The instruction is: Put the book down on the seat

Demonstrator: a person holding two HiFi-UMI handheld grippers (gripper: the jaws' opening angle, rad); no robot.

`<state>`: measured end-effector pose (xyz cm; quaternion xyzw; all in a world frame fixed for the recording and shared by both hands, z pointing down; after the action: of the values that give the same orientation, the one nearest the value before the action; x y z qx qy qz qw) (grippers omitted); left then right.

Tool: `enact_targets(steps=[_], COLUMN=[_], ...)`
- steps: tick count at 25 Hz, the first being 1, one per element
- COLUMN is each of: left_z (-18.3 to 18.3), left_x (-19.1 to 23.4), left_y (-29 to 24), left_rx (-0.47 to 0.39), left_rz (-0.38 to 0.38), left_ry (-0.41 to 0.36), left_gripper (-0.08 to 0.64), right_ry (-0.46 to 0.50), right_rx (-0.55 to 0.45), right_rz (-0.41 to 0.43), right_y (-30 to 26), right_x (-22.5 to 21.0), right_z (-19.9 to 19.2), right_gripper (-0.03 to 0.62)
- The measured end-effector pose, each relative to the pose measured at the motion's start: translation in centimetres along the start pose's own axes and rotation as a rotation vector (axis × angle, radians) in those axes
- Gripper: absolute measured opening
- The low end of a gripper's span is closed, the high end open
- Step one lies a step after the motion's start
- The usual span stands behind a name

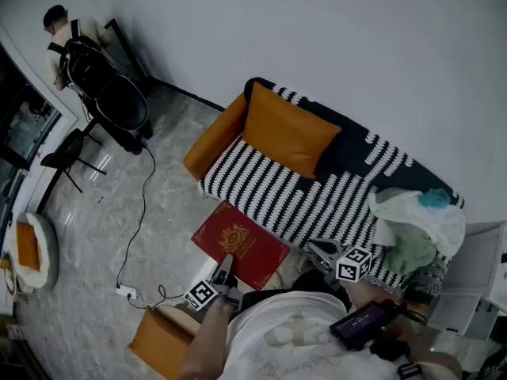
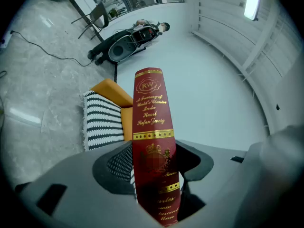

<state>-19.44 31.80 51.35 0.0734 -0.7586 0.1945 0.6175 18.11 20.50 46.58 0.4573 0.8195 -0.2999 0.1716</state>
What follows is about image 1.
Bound white cloth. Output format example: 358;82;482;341
368;188;467;259

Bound person's right forearm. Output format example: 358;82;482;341
342;278;464;380

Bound black device with screen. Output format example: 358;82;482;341
329;300;402;352

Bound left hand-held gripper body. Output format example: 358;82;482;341
183;269;244;313

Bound orange pet bed cushion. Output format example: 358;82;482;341
15;222;42;272

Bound teal cloth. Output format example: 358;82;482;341
417;188;452;209

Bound person's white shirt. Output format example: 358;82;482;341
219;290;402;380

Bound white pet bed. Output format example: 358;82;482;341
8;211;60;290

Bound black folding chair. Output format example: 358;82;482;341
40;127;108;194

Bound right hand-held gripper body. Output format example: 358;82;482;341
316;238;373;292

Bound person's black trousers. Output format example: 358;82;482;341
236;268;353;312

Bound person's left forearm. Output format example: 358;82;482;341
177;298;234;380

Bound black framed glass door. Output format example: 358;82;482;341
0;41;63;170

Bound black framed panel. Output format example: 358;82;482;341
103;17;151;83

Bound orange pillow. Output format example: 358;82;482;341
242;81;343;181

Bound black floor cable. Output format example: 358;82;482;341
116;142;187;311

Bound striped sofa seat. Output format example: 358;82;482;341
182;77;466;299

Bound white open cabinet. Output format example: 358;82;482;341
426;219;507;340

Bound green cloth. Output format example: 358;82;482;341
382;222;440;277

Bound black wrist strap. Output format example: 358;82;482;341
397;363;427;380

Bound red book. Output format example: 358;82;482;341
190;199;291;292

